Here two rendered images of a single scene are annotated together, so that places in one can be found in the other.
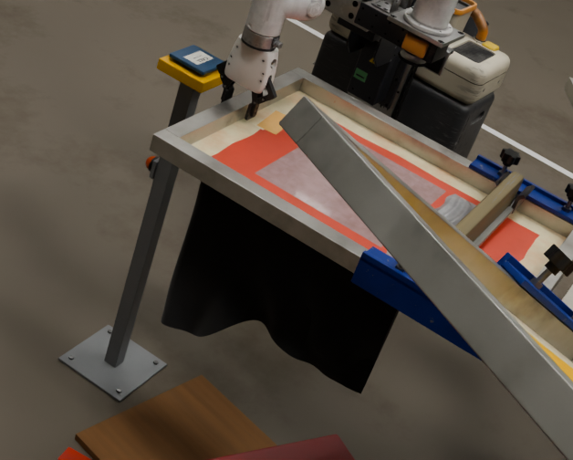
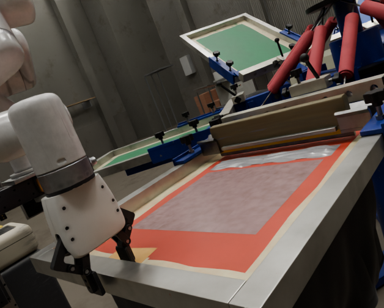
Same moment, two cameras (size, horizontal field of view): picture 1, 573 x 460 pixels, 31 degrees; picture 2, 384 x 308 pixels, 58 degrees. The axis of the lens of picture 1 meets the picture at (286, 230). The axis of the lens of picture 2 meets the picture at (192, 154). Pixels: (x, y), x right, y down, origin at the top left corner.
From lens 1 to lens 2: 1.91 m
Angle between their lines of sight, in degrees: 63
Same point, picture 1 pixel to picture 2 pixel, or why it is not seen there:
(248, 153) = (211, 250)
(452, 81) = (18, 247)
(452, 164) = (178, 172)
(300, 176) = (237, 213)
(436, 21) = not seen: hidden behind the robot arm
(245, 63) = (90, 211)
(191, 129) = (210, 277)
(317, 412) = not seen: outside the picture
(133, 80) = not seen: outside the picture
